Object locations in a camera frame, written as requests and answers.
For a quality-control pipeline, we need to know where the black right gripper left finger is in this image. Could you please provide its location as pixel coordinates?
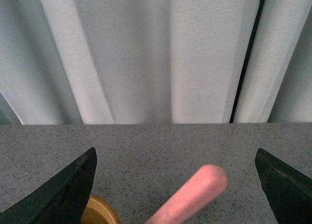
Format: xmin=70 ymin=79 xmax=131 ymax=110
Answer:
xmin=0 ymin=147 xmax=97 ymax=224

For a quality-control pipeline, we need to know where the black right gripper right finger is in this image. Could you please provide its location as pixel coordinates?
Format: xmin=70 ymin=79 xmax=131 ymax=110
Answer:
xmin=255 ymin=148 xmax=312 ymax=224

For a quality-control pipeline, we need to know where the bamboo wooden chopstick holder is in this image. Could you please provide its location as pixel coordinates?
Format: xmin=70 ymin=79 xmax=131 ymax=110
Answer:
xmin=80 ymin=195 xmax=121 ymax=224

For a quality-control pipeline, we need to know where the white pleated curtain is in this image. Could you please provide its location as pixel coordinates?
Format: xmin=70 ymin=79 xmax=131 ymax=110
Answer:
xmin=0 ymin=0 xmax=312 ymax=125

